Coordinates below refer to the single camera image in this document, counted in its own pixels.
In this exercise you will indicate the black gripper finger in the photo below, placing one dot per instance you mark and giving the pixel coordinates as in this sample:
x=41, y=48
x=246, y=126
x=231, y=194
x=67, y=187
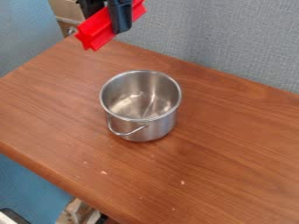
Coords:
x=91, y=6
x=120, y=15

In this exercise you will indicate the red plastic block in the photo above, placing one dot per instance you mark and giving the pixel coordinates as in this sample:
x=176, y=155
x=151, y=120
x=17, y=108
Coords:
x=95, y=30

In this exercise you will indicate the stainless steel pot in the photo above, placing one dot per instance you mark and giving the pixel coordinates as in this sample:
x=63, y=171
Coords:
x=140, y=100

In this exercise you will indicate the black and white device corner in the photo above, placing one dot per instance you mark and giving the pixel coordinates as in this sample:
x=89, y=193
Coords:
x=9, y=217

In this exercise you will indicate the light wooden frame under table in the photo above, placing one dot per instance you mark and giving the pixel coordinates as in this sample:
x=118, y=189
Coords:
x=79, y=213

